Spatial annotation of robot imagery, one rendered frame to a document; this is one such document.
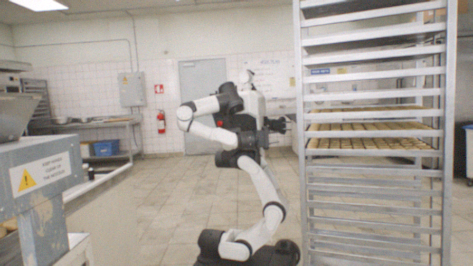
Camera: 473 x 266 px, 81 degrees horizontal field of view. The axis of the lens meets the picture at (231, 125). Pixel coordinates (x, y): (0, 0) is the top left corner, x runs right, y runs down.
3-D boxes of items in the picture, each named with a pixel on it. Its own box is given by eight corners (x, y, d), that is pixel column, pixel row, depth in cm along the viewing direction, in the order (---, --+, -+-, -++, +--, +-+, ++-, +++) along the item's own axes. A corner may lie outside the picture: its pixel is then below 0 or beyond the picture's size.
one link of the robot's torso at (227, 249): (218, 259, 180) (217, 240, 178) (229, 243, 198) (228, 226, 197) (248, 264, 173) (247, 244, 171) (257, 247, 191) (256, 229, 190)
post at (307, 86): (310, 258, 190) (301, 1, 171) (310, 256, 193) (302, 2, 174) (314, 259, 189) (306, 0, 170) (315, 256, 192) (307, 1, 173)
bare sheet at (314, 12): (300, 7, 134) (299, 4, 134) (307, 25, 171) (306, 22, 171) (450, -17, 113) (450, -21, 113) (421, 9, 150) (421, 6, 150)
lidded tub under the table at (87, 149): (69, 158, 543) (68, 144, 540) (83, 152, 589) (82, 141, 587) (89, 157, 542) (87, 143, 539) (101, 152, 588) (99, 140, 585)
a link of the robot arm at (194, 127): (208, 136, 134) (171, 122, 134) (207, 144, 143) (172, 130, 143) (216, 118, 138) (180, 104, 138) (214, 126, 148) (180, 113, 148)
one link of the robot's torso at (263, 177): (269, 229, 166) (230, 162, 169) (274, 217, 183) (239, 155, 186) (291, 220, 161) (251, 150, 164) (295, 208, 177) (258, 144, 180)
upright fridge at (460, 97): (503, 178, 349) (511, 9, 326) (429, 182, 352) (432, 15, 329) (427, 154, 488) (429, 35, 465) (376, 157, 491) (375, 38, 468)
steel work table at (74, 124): (36, 172, 535) (29, 122, 524) (60, 163, 607) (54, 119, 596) (133, 167, 529) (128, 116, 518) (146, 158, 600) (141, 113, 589)
